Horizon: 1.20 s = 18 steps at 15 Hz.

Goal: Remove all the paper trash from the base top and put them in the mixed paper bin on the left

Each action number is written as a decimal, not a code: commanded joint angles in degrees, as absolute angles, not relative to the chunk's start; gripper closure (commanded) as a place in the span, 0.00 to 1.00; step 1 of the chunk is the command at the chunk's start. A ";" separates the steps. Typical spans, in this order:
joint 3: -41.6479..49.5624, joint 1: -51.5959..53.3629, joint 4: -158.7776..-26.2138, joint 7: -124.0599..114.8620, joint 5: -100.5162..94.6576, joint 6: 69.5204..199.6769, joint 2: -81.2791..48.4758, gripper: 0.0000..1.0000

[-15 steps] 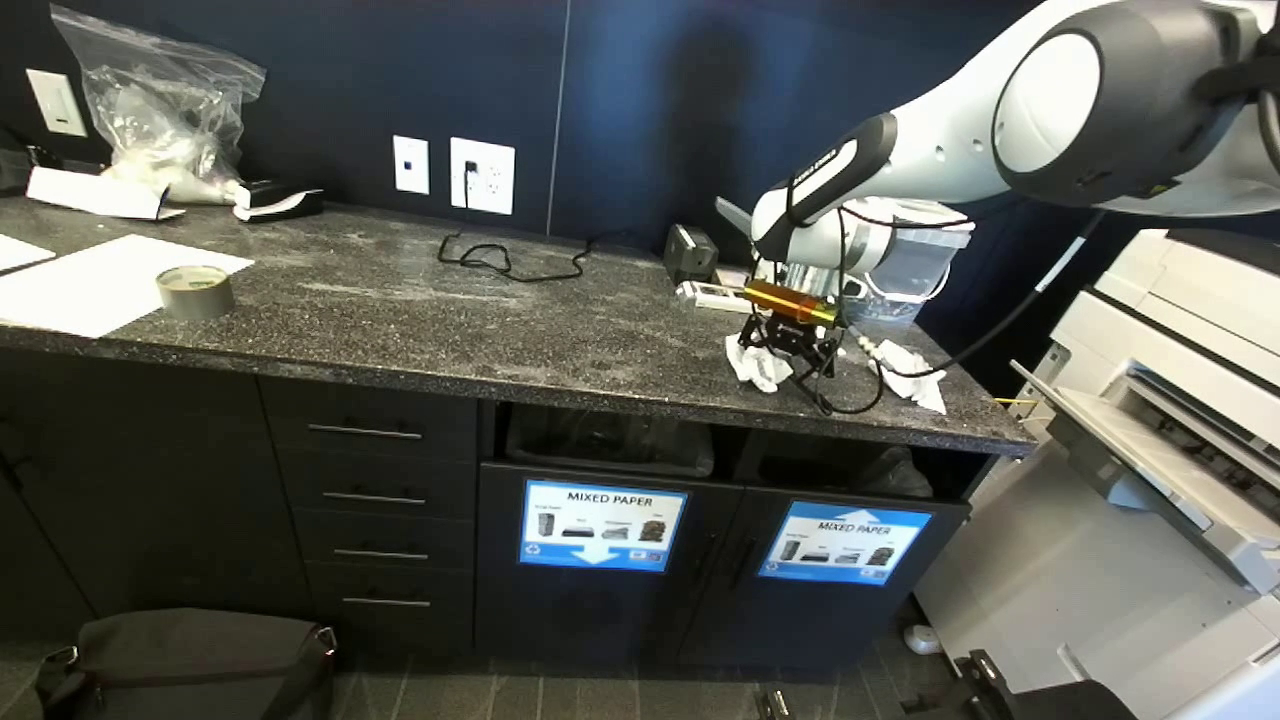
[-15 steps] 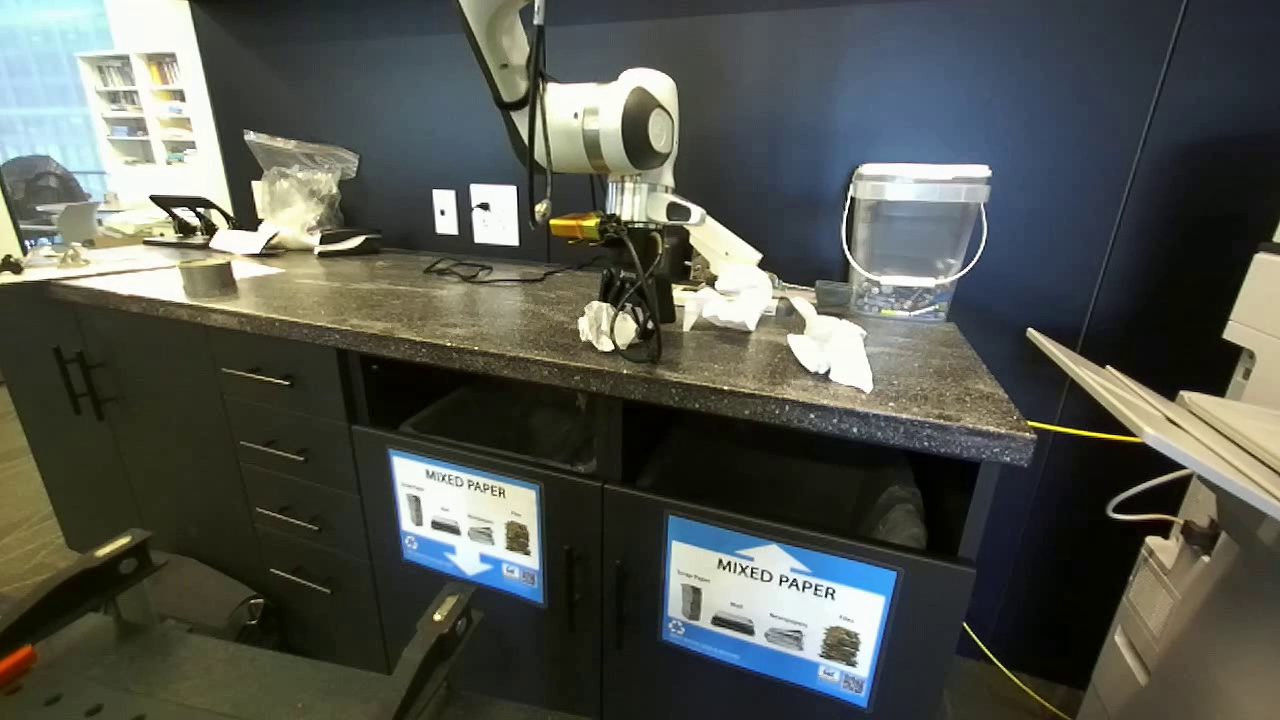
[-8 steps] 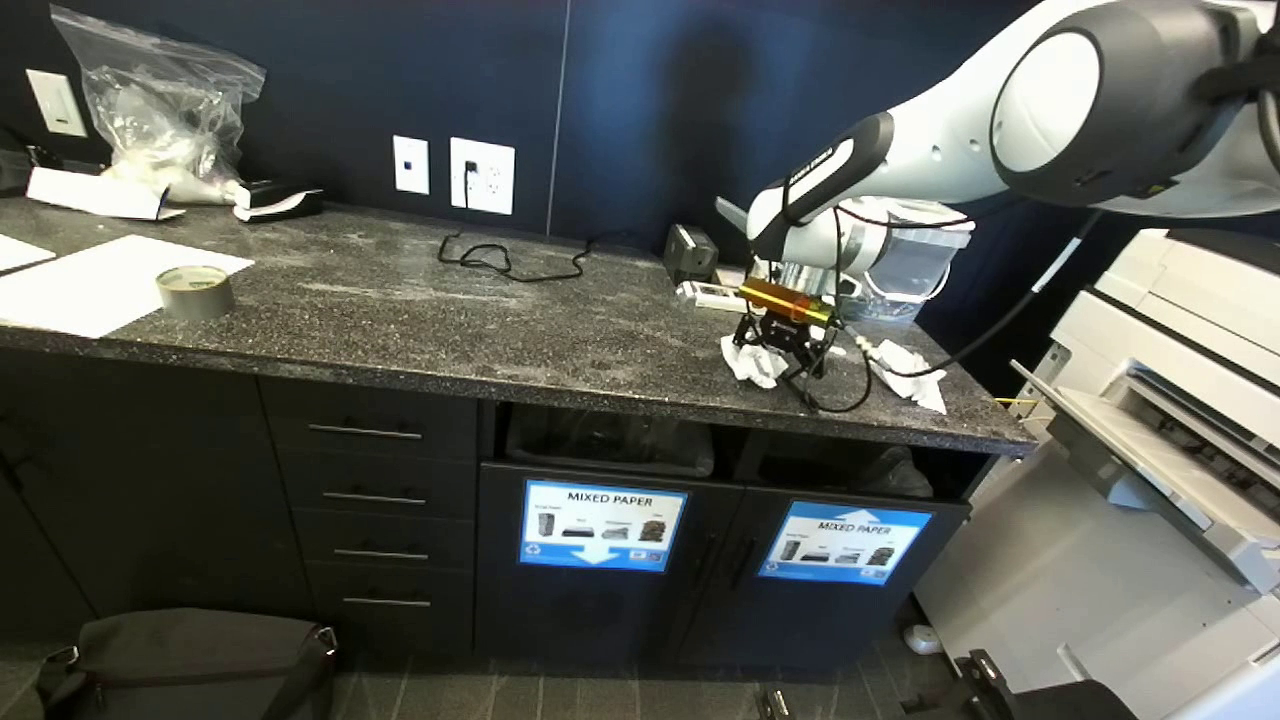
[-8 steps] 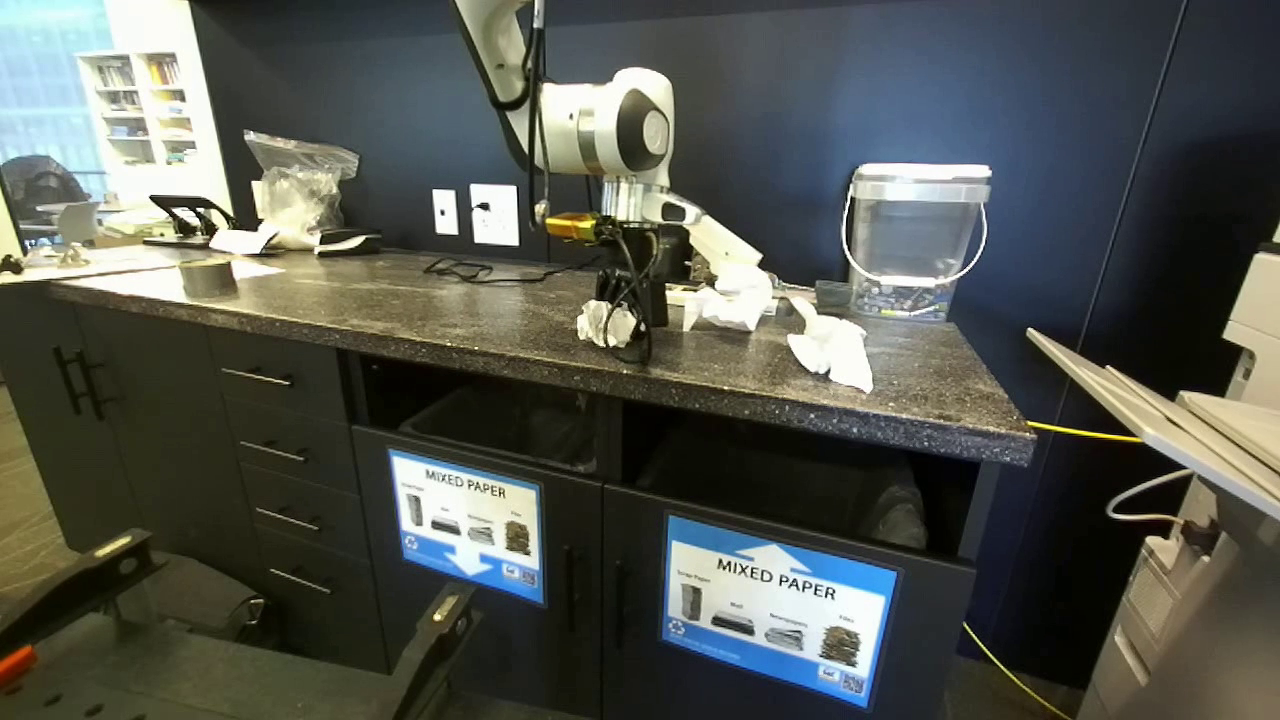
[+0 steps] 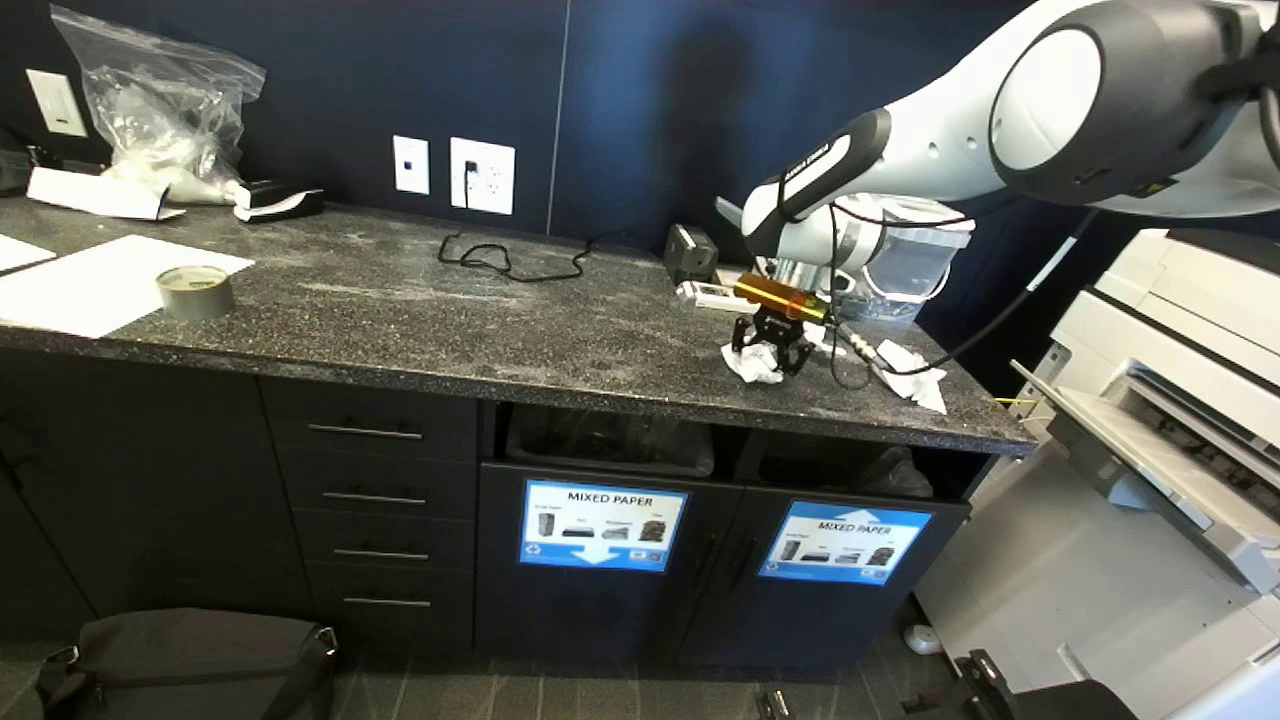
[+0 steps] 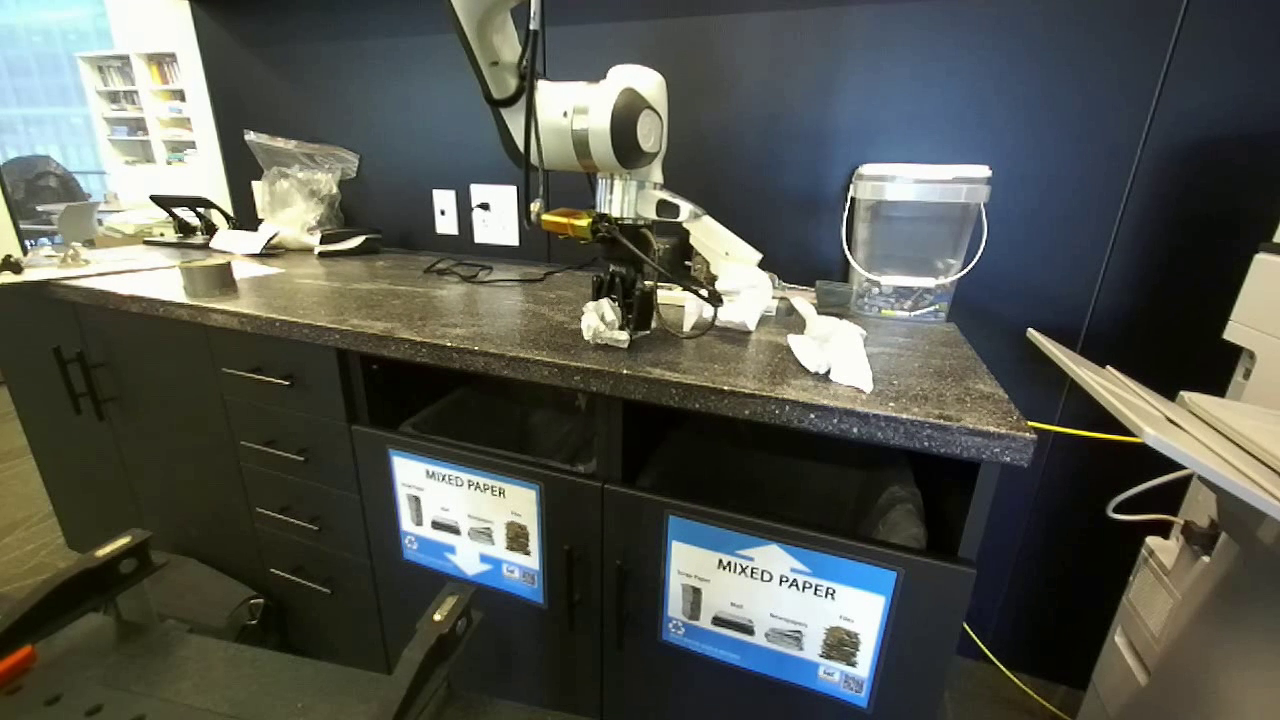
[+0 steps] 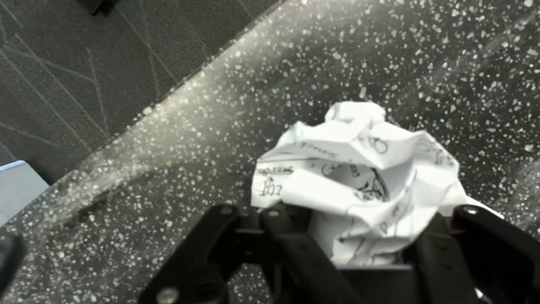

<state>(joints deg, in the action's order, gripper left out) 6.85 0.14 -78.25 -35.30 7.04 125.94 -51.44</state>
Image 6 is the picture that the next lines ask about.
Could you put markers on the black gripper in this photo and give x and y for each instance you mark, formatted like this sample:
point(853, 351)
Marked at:
point(652, 245)

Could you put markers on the white scribbled paper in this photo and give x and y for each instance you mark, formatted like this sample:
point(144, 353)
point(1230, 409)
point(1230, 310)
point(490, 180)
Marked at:
point(600, 328)

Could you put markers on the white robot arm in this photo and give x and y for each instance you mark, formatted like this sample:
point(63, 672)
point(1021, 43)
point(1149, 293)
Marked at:
point(587, 123)

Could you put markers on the large creased white paper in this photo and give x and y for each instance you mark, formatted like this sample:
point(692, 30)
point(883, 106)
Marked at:
point(833, 351)

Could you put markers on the dark bin door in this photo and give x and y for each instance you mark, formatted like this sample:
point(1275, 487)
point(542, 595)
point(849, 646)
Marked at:
point(575, 652)
point(934, 626)

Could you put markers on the small grey box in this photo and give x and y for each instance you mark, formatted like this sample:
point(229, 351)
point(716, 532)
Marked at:
point(833, 299)

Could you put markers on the black and white flat object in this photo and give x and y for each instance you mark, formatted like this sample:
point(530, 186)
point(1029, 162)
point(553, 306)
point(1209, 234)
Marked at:
point(347, 243)

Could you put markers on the blue sign, arrow under text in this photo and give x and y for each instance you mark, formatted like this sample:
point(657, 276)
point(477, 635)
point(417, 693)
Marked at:
point(462, 532)

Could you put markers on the clear plastic bucket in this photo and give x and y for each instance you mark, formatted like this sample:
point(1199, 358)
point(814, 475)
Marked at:
point(923, 243)

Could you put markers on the clear plastic zip bag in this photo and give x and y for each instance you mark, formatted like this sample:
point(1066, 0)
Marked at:
point(303, 180)

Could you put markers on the blue sign, arrow over text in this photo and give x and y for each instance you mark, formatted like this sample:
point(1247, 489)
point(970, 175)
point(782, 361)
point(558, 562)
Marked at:
point(782, 607)

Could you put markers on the white paper stack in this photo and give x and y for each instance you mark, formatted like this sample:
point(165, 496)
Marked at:
point(243, 243)

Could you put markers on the black desk stand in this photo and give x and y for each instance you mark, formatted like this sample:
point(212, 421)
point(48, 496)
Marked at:
point(192, 213)

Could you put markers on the dark cabinet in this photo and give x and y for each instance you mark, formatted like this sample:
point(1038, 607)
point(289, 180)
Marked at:
point(160, 443)

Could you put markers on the large flat white sheet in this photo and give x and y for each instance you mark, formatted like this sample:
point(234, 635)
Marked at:
point(121, 260)

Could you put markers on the white cubby shelf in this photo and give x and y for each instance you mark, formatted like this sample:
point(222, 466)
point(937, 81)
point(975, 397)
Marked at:
point(142, 106)

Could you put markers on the black domed object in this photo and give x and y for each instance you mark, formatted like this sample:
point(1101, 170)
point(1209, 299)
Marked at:
point(41, 192)

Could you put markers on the large white printer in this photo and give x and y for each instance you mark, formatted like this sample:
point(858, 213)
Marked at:
point(1202, 532)

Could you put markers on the gold wrist camera bar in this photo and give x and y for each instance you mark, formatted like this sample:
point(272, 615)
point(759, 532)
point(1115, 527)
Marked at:
point(564, 222)

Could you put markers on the large white wall plate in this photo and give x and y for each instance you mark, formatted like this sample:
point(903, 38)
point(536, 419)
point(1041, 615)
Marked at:
point(494, 213)

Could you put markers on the small white wall plate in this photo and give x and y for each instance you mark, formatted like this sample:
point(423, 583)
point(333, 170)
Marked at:
point(445, 208)

